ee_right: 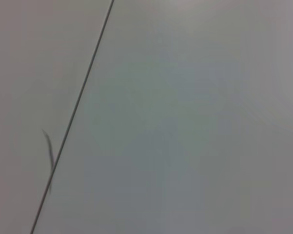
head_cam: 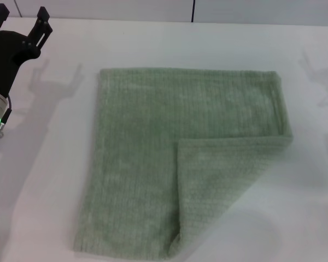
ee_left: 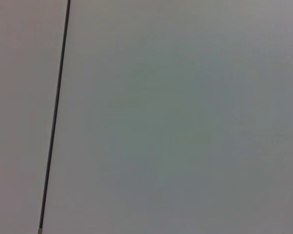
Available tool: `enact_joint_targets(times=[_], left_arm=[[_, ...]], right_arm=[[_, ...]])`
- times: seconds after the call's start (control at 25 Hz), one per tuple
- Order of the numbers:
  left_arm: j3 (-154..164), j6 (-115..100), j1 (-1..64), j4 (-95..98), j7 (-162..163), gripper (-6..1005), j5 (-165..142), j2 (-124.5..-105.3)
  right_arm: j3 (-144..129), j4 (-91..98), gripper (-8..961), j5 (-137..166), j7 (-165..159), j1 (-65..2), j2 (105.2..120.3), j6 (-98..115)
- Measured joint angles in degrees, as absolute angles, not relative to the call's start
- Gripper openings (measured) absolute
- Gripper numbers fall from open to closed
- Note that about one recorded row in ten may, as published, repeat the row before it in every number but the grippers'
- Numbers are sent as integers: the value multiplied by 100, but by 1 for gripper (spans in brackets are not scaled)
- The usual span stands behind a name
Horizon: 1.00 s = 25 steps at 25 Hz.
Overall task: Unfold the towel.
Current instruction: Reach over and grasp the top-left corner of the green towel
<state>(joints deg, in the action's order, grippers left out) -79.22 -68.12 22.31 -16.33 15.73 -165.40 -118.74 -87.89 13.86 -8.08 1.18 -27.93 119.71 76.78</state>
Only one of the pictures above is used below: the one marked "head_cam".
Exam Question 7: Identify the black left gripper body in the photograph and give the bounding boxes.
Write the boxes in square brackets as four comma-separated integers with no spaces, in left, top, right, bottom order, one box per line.
[0,15,42,97]

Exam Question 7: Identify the green ribbed towel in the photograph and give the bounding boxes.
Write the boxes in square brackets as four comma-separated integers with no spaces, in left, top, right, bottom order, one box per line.
[72,68,294,255]

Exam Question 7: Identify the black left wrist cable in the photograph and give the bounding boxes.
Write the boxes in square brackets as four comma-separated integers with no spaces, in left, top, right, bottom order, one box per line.
[0,95,13,138]

